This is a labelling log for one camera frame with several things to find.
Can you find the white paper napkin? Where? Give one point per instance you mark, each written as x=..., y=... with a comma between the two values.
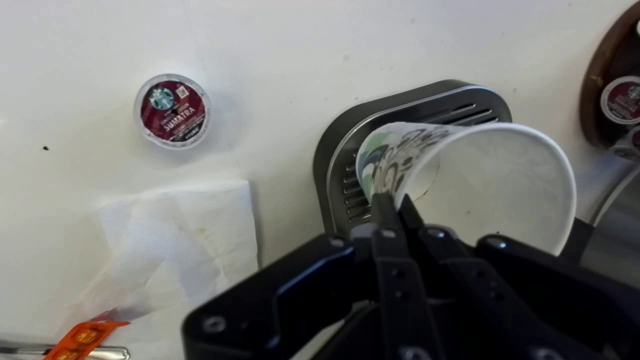
x=186, y=247

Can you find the K-cup pod in holder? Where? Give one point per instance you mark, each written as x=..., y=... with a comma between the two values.
x=622, y=100

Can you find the green patterned paper cup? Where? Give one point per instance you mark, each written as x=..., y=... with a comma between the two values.
x=493, y=181

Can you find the orange red packet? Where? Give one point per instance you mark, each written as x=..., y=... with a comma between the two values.
x=83, y=336

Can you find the silver metal bar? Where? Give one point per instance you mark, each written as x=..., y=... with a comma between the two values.
x=21, y=350

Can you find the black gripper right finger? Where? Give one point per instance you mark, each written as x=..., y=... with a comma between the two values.
x=467, y=286

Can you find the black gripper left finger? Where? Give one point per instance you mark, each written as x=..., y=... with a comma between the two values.
x=395, y=281

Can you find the red lid K-cup pod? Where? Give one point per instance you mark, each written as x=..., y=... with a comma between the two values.
x=173, y=111

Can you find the K-cup carousel holder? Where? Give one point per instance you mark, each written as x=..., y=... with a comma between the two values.
x=597, y=87

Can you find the black coffee maker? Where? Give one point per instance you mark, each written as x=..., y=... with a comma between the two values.
x=346, y=133

